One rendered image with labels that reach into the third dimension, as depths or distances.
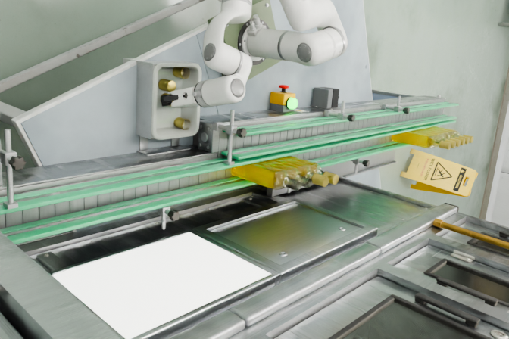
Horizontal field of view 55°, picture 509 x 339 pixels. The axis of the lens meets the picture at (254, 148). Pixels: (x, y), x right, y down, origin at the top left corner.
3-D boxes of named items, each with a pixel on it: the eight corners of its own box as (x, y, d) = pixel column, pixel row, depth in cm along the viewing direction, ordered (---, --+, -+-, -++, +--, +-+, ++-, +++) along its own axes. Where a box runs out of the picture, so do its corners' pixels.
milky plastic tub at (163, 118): (135, 135, 146) (152, 141, 140) (137, 60, 140) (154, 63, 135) (182, 129, 158) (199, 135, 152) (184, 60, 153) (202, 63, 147)
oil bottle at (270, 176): (230, 175, 161) (279, 192, 147) (232, 158, 160) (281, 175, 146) (242, 172, 165) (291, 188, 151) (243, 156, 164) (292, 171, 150)
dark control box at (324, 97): (310, 105, 208) (326, 108, 202) (313, 86, 206) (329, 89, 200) (322, 104, 213) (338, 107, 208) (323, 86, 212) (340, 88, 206)
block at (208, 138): (195, 149, 156) (210, 153, 152) (197, 120, 154) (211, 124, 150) (204, 147, 159) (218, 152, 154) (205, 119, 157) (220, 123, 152)
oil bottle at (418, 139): (390, 140, 240) (446, 153, 222) (391, 129, 239) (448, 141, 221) (395, 139, 244) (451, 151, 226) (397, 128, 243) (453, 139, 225)
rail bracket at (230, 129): (210, 159, 152) (238, 169, 144) (213, 107, 148) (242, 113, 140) (217, 158, 154) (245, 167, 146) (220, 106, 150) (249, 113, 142)
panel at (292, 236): (42, 285, 109) (124, 361, 87) (41, 273, 108) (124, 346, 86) (292, 204, 174) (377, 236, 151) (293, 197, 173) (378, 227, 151)
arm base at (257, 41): (233, 24, 157) (267, 26, 146) (260, 8, 163) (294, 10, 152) (247, 66, 165) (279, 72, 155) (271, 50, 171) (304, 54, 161)
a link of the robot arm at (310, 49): (274, 34, 149) (314, 38, 138) (302, 25, 157) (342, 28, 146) (277, 65, 153) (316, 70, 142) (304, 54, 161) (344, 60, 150)
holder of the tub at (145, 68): (135, 151, 147) (150, 157, 142) (137, 60, 141) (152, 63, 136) (179, 145, 160) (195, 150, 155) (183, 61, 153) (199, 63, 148)
